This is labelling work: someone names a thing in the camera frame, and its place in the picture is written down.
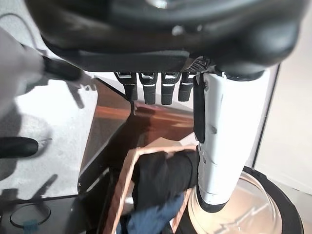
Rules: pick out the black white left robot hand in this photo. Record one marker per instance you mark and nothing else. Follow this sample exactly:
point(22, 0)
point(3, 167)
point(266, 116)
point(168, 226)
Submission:
point(170, 31)

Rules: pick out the large black garment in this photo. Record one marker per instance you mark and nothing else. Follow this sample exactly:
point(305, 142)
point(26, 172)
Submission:
point(161, 180)

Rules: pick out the navy blue garment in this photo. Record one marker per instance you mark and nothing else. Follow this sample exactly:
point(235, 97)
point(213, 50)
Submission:
point(151, 217)

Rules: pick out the grey front-load washing machine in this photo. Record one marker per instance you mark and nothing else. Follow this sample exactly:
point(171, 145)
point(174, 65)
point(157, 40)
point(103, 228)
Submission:
point(63, 219)

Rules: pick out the wicker laundry basket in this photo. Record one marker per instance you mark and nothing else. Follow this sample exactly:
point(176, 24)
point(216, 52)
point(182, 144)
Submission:
point(128, 170)

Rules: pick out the silver left robot leg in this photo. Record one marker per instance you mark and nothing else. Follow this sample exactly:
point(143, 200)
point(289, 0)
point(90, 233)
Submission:
point(14, 61)

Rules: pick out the round glass washer door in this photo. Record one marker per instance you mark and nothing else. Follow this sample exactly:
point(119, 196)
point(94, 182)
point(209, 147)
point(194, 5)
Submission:
point(256, 207)

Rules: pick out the drain filter cover blue tab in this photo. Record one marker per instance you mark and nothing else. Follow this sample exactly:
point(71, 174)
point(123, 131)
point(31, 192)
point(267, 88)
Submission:
point(30, 224)

